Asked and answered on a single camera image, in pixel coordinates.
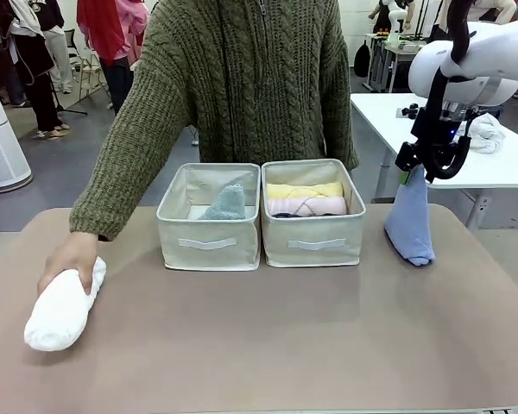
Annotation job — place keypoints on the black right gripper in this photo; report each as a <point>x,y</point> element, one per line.
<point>431,127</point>

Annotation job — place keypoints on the lavender blue towel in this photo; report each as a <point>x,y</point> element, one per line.
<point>410,228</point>

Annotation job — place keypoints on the yellow towel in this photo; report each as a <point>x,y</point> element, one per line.
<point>302,190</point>

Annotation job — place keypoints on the light blue towel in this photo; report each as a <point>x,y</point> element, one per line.
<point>229,205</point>

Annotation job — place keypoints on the white towel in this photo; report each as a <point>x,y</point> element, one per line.
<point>56,319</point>

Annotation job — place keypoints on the person's right forearm green sleeve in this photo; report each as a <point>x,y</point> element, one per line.
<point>112,185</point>

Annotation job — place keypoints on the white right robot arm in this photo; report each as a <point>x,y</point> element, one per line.
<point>479,56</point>

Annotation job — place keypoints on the white folding chair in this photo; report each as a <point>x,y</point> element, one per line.
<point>90,69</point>

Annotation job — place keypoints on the person's right hand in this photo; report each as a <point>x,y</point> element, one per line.
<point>69,256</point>

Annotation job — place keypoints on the white table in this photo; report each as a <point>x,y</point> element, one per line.
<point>380,125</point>

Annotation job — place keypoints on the black knob clamp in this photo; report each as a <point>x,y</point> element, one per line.
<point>410,111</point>

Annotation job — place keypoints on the white crumpled cloth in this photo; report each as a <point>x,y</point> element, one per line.
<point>488,133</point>

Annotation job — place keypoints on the pink rolled towel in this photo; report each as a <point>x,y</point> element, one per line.
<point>324,206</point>

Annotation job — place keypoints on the black hanging bag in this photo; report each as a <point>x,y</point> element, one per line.
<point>361,60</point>

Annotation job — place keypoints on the grey background workbench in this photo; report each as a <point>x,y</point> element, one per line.
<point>397,47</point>

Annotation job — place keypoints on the beige fabric storage box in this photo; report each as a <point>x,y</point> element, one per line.
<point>207,254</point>
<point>315,254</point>

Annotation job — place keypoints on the dark grey rolled towel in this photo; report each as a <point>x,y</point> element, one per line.
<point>285,214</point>

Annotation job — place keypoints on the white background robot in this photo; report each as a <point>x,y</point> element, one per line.
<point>395,13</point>

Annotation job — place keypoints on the person torso green knit sweater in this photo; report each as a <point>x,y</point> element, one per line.
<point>250,86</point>

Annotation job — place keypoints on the bystander in red top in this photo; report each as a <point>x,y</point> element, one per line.
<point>103,34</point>

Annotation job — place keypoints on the bystander in grey trousers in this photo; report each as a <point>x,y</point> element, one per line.
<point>61,56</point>

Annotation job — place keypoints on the bystander in black clothes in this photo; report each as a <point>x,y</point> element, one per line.
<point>34,52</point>

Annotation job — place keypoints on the white air purifier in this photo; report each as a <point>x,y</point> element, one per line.
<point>0,138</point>

